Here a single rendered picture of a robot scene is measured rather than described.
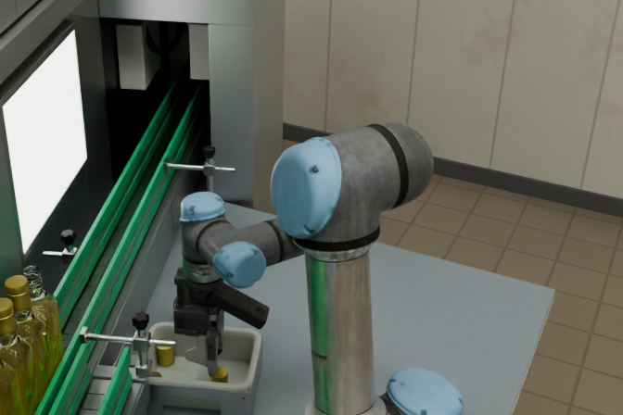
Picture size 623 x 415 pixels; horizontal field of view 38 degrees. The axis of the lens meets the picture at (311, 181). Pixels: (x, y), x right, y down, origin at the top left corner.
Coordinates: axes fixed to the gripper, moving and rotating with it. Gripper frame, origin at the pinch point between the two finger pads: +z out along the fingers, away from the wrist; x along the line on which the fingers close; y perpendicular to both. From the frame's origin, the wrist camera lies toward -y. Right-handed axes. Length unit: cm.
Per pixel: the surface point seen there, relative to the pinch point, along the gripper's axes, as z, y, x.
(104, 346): -3.7, 20.7, 3.0
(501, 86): 36, -80, -231
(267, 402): 8.8, -9.7, 0.5
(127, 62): -24, 39, -86
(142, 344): -12.1, 11.0, 11.2
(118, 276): -7.7, 22.4, -13.9
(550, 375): 84, -90, -103
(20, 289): -31.9, 25.0, 24.4
